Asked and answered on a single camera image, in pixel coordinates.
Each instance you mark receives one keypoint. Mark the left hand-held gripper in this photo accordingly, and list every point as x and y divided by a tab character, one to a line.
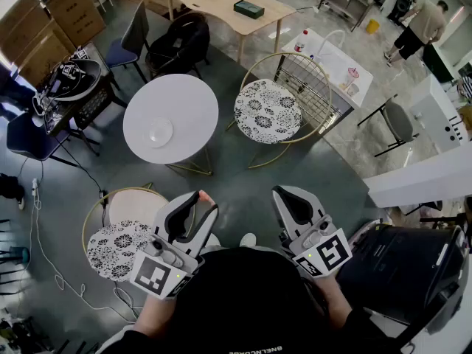
149	275

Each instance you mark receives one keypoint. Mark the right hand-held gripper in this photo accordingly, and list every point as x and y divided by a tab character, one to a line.
324	251

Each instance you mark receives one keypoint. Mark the small white plate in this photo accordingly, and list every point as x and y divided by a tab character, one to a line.
158	133

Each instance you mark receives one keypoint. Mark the person's right forearm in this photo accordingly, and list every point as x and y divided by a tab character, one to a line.
332	301

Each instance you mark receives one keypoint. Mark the person's left forearm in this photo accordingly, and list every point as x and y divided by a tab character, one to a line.
156	315

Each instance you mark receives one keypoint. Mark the person's left white shoe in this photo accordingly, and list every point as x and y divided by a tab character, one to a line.
214	242

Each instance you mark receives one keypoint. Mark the person's white shoe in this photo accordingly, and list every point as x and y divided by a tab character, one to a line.
214	242
248	240

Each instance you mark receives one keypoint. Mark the person's right white shoe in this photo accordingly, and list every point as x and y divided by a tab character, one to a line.
248	240

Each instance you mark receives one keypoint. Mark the black power adapter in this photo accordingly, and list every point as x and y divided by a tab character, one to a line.
103	198

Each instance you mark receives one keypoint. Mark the person's black t-shirt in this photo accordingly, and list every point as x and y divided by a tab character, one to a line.
243	301

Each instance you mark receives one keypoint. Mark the black bin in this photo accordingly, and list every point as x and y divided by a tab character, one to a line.
398	271

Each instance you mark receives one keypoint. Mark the white round table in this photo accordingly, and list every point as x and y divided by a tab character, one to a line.
173	98

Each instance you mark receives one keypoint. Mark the white ledge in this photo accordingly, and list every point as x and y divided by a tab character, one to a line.
424	179

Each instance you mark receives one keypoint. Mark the clear plastic cup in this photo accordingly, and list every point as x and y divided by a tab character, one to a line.
353	90

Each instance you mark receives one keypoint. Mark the grey chair black legs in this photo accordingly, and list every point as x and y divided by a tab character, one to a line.
398	122

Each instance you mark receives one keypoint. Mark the pink drink cup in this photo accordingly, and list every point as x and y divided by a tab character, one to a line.
352	76

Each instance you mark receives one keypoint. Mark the black crate side table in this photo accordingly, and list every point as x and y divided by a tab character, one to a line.
94	101

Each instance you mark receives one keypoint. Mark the white side table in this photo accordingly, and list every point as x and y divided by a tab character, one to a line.
332	65

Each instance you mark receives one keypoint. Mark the white power strip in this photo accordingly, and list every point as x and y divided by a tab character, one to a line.
35	187

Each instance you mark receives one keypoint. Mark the white cabinet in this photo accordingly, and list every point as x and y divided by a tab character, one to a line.
435	120

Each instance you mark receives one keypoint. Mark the clear bottle red cap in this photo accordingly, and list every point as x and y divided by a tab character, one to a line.
300	42

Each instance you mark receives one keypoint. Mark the black round padded chair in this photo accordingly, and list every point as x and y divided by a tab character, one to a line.
177	46

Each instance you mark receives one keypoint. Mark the black and white helmet device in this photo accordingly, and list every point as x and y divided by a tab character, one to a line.
79	79

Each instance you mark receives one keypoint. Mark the dark blue chair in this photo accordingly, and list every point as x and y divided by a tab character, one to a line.
27	138

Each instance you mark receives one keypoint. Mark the white curved faucet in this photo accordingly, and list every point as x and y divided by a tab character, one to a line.
332	37

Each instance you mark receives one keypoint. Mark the grey-backed blue seat chair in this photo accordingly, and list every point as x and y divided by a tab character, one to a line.
129	39

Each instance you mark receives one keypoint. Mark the yellow bucket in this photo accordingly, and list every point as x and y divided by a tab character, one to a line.
372	27

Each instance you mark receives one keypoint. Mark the dark green box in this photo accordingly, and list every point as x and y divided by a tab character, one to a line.
249	9

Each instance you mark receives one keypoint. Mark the dark desk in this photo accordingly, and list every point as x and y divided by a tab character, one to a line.
346	2

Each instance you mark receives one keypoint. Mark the light wooden table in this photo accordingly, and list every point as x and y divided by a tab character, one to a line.
217	4

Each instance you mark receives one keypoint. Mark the stack of cardboard boxes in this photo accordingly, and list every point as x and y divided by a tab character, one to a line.
55	17

